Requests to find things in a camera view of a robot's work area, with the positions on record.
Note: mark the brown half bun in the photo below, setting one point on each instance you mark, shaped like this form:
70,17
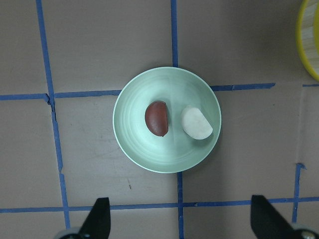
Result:
156,118

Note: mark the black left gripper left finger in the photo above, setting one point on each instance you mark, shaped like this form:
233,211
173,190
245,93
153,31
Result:
98,223

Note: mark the white half bun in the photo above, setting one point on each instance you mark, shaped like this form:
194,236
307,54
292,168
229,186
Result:
195,124

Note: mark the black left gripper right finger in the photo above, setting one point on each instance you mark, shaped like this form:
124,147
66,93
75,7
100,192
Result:
267,222

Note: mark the yellow steamer top layer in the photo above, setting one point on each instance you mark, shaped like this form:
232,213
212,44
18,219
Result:
307,36

